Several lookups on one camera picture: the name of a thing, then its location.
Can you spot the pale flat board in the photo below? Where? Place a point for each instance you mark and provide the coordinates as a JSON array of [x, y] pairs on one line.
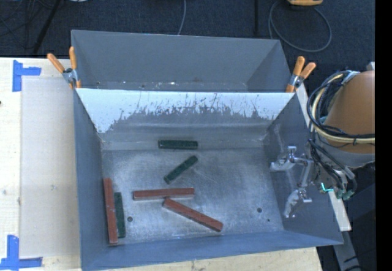
[[46, 147]]

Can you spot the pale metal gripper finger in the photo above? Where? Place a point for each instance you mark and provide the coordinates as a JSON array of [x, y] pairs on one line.
[[283, 164], [292, 200]]

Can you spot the dark green flat block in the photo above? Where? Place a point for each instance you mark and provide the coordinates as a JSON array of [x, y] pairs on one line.
[[177, 144], [180, 170], [119, 214]]

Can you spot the red-brown flat block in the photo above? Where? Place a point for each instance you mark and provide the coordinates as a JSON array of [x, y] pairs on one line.
[[193, 214], [163, 193], [110, 211]]

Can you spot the grey metal bin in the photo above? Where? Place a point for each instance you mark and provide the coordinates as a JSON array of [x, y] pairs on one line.
[[232, 177]]

